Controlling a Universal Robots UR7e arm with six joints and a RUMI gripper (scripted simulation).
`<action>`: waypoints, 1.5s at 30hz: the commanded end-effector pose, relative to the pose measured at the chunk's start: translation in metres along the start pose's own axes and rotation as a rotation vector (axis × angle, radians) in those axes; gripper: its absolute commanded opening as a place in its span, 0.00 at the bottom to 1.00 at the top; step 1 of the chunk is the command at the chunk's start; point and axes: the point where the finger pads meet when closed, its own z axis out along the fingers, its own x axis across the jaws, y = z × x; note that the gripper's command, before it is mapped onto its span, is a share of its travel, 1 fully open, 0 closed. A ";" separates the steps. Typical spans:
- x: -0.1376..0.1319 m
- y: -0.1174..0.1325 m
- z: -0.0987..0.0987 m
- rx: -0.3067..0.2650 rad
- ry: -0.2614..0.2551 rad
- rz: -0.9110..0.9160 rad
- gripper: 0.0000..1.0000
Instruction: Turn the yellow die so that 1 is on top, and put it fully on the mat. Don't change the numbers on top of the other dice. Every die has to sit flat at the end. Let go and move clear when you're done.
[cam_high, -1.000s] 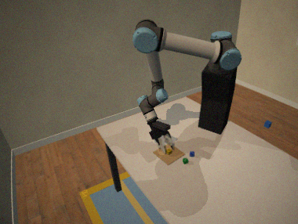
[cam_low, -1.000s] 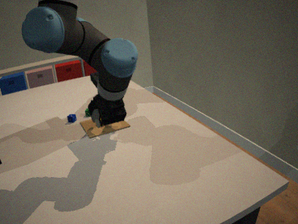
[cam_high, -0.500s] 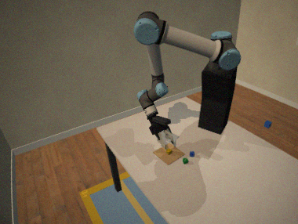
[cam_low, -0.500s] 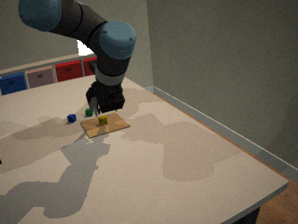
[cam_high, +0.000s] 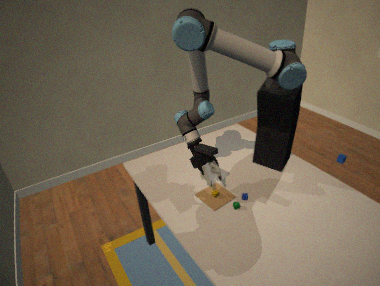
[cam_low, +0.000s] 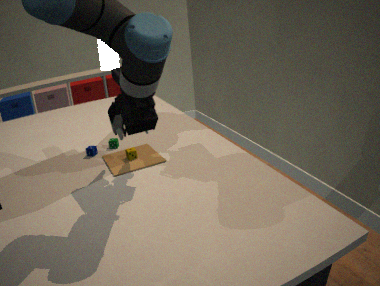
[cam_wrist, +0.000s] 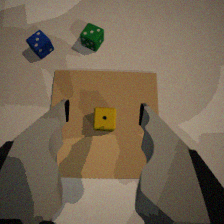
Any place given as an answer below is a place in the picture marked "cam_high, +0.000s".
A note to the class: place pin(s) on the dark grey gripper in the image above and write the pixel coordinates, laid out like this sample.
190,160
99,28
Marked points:
201,160

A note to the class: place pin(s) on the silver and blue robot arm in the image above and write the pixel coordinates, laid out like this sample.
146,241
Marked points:
195,34

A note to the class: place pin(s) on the yellow die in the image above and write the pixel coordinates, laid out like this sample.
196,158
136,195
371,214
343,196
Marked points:
215,193

